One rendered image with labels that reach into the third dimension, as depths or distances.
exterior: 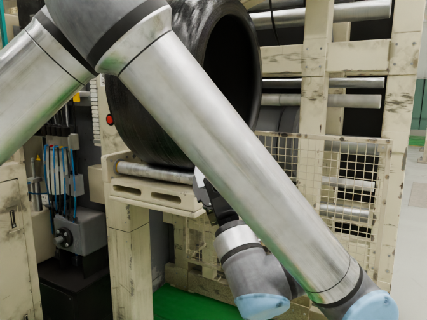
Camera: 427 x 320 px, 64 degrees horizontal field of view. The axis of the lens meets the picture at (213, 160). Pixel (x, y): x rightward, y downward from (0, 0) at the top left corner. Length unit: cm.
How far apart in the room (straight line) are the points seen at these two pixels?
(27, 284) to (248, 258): 114
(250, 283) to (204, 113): 35
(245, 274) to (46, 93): 44
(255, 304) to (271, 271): 6
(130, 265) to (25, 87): 105
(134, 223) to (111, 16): 111
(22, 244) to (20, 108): 105
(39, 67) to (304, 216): 41
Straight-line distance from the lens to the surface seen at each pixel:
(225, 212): 70
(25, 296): 164
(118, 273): 153
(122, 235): 143
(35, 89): 54
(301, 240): 47
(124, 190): 127
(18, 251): 155
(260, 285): 64
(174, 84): 39
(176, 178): 107
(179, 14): 95
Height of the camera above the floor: 118
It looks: 12 degrees down
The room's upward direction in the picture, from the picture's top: straight up
